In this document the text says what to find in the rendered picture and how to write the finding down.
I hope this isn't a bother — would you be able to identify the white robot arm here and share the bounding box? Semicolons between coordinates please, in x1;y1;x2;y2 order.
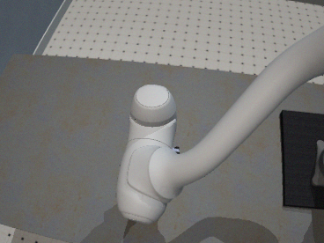
116;26;324;225

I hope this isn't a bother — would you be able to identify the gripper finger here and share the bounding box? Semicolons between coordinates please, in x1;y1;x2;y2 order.
173;147;180;154

